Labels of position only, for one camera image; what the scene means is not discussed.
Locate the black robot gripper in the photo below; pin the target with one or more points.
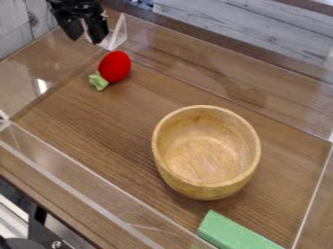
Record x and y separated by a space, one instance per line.
67 12

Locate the red plush strawberry toy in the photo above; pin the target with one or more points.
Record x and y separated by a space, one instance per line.
112 70

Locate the wooden bowl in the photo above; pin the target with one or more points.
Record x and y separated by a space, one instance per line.
206 151

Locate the green rectangular block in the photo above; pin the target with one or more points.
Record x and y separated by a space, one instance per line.
227 235

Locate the clear acrylic corner bracket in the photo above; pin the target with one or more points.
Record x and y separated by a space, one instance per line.
116 36

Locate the clear acrylic tray wall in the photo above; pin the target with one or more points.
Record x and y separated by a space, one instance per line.
112 219

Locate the black table leg bracket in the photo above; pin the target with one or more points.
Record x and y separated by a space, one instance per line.
40 234

